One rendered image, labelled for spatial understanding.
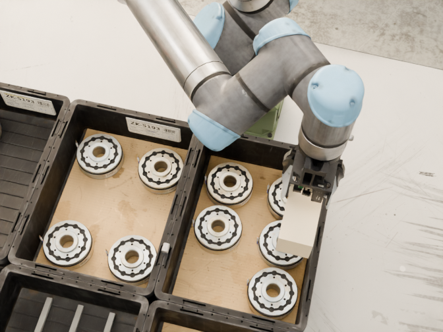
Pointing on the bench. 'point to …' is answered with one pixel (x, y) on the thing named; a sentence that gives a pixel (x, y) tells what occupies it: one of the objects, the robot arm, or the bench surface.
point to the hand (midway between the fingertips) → (308, 186)
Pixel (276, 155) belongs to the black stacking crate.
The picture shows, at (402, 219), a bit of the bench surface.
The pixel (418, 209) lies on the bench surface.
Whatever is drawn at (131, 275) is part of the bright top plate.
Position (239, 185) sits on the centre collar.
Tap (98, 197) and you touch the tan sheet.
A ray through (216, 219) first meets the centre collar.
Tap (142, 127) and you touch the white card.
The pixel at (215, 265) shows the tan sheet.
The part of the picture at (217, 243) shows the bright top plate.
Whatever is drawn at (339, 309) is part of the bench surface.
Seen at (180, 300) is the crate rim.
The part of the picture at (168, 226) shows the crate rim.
